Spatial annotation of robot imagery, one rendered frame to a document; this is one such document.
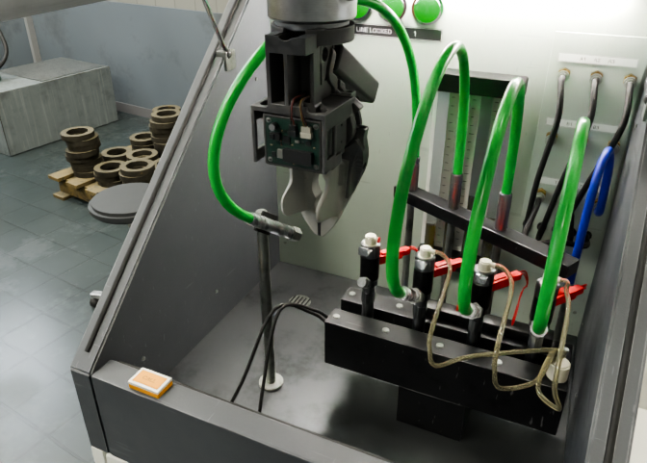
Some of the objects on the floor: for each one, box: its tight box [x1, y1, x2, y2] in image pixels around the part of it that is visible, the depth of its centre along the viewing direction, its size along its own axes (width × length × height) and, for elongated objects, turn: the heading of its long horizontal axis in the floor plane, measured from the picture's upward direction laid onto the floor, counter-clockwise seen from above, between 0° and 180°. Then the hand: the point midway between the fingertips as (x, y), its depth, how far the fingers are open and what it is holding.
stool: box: [88, 183, 149, 308], centre depth 232 cm, size 50×52×55 cm
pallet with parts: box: [48, 105, 181, 227], centre depth 362 cm, size 83×122×43 cm
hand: (323, 220), depth 60 cm, fingers closed
